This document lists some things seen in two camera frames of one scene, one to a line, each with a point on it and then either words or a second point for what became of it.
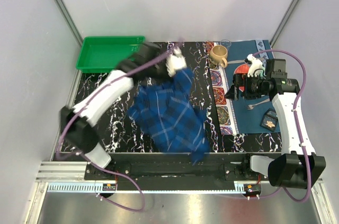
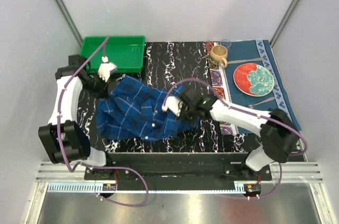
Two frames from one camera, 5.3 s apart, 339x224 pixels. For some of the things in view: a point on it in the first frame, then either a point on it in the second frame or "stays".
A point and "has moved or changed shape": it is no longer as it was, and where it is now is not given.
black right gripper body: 253,86 -> 188,113
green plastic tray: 105,54 stays
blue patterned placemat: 243,116 stays
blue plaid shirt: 170,110 has moved or changed shape
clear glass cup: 225,42 stays
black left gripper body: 159,71 -> 95,84
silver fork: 249,107 stays
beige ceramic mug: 219,54 stays
